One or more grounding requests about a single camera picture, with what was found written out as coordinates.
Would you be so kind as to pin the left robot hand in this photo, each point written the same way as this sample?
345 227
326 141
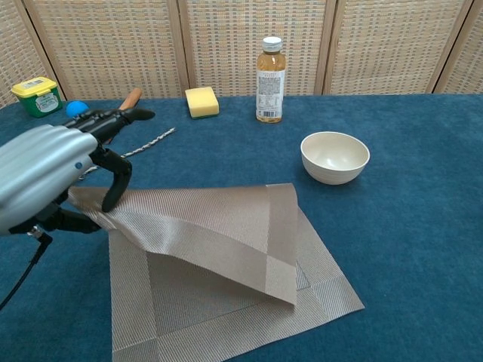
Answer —
41 162

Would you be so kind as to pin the gray woven placemat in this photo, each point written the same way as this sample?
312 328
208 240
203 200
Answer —
188 301

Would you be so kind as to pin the white ceramic bowl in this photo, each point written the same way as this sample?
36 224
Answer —
334 158

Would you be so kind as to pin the green container yellow lid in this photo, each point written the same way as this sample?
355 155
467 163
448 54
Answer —
37 100

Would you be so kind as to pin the blue ball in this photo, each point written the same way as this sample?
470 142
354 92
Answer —
75 107

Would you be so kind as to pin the wooden rolling pin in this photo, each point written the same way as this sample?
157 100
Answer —
132 99

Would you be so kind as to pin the woven bamboo folding screen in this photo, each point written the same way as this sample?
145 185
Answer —
113 45

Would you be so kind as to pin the yellow sponge block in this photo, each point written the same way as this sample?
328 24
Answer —
201 100

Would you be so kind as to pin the amber drink bottle white cap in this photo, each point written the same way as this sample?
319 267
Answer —
269 90

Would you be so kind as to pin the blue table cloth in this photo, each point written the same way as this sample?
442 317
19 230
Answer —
415 226

